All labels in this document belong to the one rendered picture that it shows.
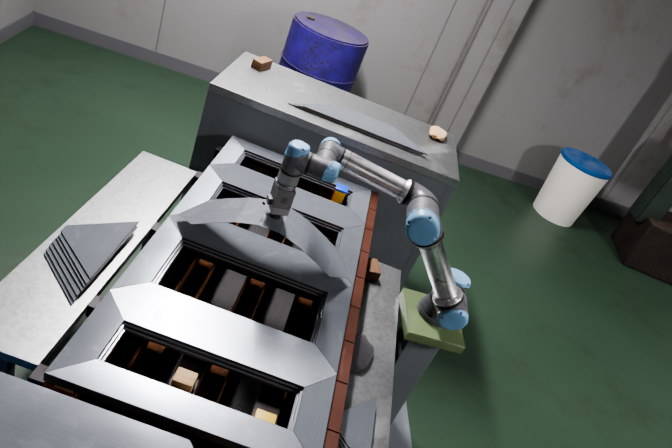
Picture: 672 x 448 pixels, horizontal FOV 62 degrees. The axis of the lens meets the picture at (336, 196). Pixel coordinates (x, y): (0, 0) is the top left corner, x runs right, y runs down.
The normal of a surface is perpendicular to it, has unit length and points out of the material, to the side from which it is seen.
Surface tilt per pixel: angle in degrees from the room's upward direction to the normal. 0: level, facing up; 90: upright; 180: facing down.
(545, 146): 90
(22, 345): 0
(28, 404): 0
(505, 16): 90
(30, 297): 0
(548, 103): 90
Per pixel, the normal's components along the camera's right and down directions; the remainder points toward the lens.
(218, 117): -0.15, 0.48
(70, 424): 0.33, -0.80
